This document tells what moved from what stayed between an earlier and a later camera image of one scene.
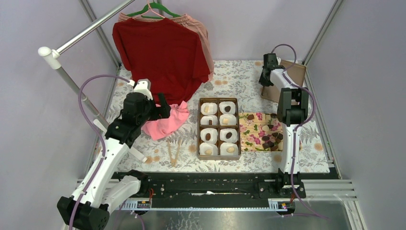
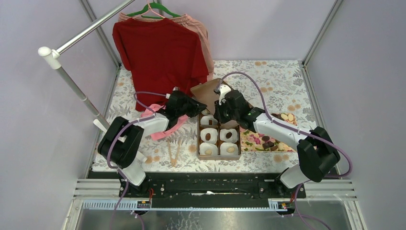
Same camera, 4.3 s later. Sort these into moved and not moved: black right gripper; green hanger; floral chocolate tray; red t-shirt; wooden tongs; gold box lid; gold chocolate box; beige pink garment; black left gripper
Moved: black right gripper; black left gripper; gold box lid
Not moved: green hanger; gold chocolate box; beige pink garment; red t-shirt; wooden tongs; floral chocolate tray
